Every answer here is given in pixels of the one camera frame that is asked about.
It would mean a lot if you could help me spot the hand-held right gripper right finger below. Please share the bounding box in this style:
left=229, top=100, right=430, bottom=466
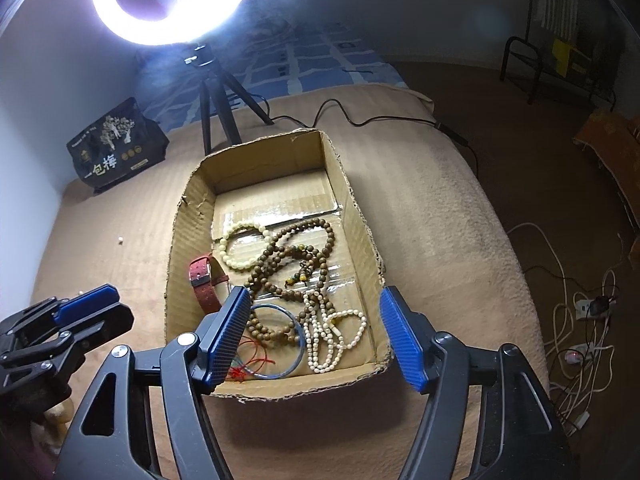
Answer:
left=378, top=285, right=576, bottom=480

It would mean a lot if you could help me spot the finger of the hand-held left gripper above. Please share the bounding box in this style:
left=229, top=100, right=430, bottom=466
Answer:
left=20, top=332, right=83, bottom=378
left=52, top=284, right=135, bottom=346

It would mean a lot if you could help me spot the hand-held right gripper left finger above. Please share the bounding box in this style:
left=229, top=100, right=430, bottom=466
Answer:
left=52, top=286, right=252, bottom=480

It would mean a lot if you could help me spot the red string green pendant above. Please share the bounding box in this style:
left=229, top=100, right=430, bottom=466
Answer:
left=227, top=337, right=276, bottom=383

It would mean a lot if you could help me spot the red watch strap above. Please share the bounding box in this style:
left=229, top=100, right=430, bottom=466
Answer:
left=187, top=254, right=231, bottom=313

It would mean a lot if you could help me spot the blue bangle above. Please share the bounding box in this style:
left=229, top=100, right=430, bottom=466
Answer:
left=235, top=302, right=307, bottom=380

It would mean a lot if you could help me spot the white bead necklace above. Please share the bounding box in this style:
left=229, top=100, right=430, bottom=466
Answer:
left=302, top=290, right=368, bottom=373

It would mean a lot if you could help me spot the cream bead bracelet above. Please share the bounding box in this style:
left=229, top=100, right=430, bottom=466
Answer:
left=216, top=221, right=273, bottom=270

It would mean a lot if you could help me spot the brown wooden bead necklace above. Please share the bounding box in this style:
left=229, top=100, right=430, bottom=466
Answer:
left=242, top=217, right=337, bottom=346

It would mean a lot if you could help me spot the cardboard box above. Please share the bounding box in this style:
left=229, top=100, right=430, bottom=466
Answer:
left=164, top=129, right=393, bottom=403

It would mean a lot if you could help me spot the person's left hand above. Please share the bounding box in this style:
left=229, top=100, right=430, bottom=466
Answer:
left=31, top=399, right=71, bottom=461

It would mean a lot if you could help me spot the black snack bag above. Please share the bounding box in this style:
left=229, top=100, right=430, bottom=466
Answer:
left=66, top=97, right=169, bottom=195

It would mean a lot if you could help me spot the white power strip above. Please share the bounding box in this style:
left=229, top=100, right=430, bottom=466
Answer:
left=575, top=297, right=613, bottom=319

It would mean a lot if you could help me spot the black tripod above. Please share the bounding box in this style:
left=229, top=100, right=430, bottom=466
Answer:
left=177, top=42, right=275, bottom=157

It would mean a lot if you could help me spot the orange cloth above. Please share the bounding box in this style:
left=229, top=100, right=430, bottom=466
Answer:
left=572, top=110, right=640, bottom=233

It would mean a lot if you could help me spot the blue patterned bedsheet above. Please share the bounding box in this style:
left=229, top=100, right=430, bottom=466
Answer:
left=135, top=17, right=406, bottom=126

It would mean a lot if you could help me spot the black metal rack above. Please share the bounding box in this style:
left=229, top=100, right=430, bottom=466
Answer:
left=500, top=0, right=618, bottom=106

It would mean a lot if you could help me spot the yellow packet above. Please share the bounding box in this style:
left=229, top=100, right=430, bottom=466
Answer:
left=551, top=37, right=571, bottom=73

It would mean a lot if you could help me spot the white striped cloth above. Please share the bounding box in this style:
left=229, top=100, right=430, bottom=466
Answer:
left=532, top=0, right=581, bottom=41

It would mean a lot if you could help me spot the power strip with cables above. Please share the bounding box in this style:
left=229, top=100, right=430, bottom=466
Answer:
left=507, top=222, right=626, bottom=431

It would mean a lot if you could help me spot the black power cable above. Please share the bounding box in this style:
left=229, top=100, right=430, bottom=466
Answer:
left=270, top=100, right=481, bottom=176

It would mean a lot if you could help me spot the white ring light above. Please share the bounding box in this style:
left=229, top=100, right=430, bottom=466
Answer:
left=90, top=0, right=261, bottom=47

